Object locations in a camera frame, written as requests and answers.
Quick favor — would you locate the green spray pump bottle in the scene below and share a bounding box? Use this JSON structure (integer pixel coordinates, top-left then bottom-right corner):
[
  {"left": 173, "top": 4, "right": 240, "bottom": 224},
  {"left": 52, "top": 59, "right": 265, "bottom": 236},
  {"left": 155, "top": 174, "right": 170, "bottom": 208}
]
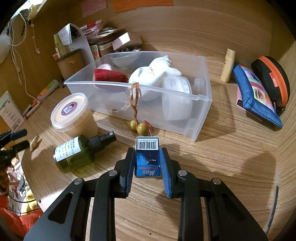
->
[{"left": 53, "top": 132, "right": 116, "bottom": 174}]

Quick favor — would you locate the blue Max staples box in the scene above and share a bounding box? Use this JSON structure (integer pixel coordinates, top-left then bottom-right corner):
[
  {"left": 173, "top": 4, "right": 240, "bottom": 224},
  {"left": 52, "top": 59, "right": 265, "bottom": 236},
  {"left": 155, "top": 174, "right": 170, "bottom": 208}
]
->
[{"left": 134, "top": 137, "right": 161, "bottom": 178}]

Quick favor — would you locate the beige lidded plastic tub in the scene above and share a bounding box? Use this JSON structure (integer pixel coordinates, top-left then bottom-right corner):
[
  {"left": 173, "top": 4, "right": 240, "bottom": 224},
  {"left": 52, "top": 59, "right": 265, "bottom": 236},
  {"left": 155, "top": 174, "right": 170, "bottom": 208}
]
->
[{"left": 50, "top": 92, "right": 98, "bottom": 138}]

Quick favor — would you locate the orange green tube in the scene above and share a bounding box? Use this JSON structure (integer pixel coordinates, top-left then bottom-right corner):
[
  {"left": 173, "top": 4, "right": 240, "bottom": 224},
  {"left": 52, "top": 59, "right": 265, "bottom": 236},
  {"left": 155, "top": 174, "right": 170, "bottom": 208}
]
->
[{"left": 37, "top": 79, "right": 59, "bottom": 101}]

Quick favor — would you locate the brown paper cup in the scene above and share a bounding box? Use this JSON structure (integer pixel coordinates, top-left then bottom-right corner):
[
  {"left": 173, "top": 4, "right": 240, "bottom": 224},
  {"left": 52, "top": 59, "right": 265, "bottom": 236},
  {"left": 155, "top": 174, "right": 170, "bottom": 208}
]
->
[{"left": 56, "top": 49, "right": 85, "bottom": 80}]

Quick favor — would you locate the clear plastic storage bin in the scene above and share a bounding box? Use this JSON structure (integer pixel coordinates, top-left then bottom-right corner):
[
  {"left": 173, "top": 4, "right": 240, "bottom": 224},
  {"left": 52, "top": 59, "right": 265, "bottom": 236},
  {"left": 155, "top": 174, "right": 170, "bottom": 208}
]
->
[{"left": 65, "top": 51, "right": 212, "bottom": 142}]

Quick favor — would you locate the white file holder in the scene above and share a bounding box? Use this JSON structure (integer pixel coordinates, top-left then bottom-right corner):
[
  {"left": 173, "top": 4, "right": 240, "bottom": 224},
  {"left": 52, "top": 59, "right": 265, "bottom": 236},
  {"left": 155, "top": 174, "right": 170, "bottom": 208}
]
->
[{"left": 58, "top": 23, "right": 95, "bottom": 66}]

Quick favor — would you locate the white cloth bundle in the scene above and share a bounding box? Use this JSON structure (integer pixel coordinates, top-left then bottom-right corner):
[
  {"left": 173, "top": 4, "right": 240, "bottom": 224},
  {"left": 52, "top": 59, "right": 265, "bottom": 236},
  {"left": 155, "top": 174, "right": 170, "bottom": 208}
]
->
[{"left": 128, "top": 55, "right": 182, "bottom": 87}]

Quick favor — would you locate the white round jar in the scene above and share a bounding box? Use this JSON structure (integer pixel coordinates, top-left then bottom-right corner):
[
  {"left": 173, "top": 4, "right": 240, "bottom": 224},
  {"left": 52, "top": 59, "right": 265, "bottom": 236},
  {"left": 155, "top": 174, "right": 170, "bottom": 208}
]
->
[{"left": 162, "top": 76, "right": 192, "bottom": 121}]

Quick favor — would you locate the blue patchwork pencil pouch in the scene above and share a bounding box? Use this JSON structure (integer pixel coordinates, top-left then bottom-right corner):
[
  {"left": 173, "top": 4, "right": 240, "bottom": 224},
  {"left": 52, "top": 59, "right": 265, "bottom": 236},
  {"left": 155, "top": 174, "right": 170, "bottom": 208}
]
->
[{"left": 233, "top": 63, "right": 283, "bottom": 128}]

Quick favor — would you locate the black orange zipper case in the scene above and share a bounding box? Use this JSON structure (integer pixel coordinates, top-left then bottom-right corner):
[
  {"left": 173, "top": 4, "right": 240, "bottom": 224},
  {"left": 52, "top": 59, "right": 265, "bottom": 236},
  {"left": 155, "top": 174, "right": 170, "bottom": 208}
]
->
[{"left": 251, "top": 56, "right": 290, "bottom": 115}]

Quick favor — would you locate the small white cardboard box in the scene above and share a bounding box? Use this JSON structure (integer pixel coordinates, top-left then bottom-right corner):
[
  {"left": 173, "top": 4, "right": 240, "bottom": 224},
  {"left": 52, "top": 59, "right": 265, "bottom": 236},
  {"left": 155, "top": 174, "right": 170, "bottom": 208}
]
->
[{"left": 112, "top": 32, "right": 142, "bottom": 51}]

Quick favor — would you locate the pink sticky note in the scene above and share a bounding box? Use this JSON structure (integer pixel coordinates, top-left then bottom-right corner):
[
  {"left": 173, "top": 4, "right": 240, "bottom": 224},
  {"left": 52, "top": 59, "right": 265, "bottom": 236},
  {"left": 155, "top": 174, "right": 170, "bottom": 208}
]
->
[{"left": 81, "top": 0, "right": 107, "bottom": 18}]

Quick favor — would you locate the cream lotion tube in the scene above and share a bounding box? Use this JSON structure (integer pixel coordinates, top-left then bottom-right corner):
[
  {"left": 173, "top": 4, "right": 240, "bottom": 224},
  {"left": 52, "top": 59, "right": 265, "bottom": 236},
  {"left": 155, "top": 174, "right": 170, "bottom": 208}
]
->
[{"left": 220, "top": 48, "right": 236, "bottom": 83}]

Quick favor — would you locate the orange sticky note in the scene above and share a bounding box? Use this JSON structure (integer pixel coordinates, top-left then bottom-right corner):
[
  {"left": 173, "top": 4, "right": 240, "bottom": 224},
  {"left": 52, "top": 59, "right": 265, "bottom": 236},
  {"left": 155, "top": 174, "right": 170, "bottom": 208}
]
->
[{"left": 112, "top": 0, "right": 174, "bottom": 13}]

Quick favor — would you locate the white charging cable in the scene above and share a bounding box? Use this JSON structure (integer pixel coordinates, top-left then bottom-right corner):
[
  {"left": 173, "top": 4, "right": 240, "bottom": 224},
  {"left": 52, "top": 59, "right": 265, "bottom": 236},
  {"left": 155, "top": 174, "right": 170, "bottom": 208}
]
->
[{"left": 7, "top": 11, "right": 41, "bottom": 103}]

